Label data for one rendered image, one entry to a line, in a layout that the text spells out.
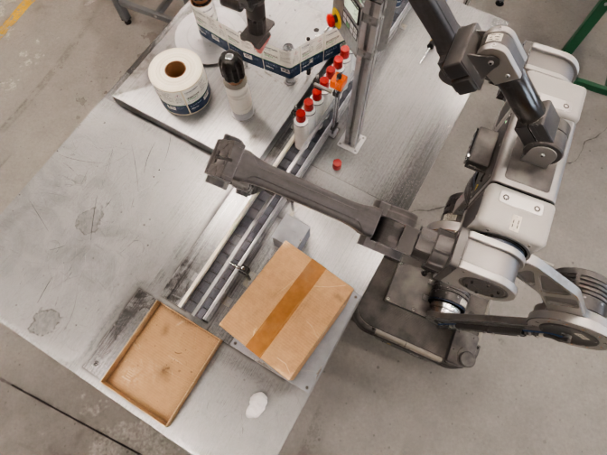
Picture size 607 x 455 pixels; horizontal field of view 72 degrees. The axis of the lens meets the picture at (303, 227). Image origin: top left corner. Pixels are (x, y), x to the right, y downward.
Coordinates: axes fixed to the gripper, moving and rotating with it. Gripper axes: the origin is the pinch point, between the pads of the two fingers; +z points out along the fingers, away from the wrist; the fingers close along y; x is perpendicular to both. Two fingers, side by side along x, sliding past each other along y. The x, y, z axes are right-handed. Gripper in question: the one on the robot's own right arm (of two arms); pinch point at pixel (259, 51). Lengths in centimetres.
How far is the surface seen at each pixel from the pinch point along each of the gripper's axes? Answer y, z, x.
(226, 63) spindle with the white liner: 8.0, 2.7, -8.0
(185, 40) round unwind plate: -13, 32, -47
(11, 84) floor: 13, 127, -196
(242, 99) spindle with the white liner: 7.3, 20.0, -4.6
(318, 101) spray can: -2.0, 14.2, 21.4
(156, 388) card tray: 105, 37, 22
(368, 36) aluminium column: -4.7, -19.2, 33.1
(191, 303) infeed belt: 77, 32, 18
